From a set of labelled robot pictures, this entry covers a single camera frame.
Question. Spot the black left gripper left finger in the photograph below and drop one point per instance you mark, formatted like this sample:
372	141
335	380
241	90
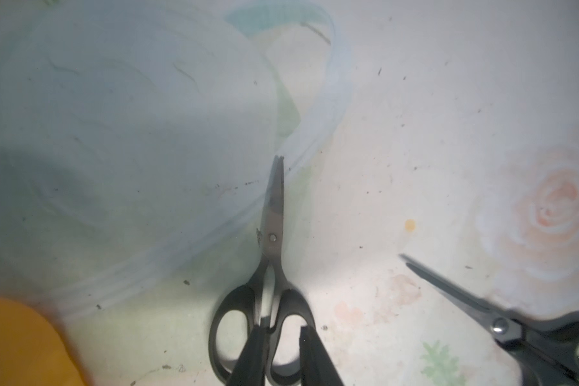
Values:
250	367

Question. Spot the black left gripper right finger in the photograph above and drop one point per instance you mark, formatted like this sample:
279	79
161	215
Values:
317	368

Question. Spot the black handled scissors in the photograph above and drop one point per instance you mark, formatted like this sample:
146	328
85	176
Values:
268	298

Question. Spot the grey black scissors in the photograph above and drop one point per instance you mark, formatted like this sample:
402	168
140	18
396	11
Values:
546	351

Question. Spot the yellow plastic storage box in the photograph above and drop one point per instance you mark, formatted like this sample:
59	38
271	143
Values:
32	351

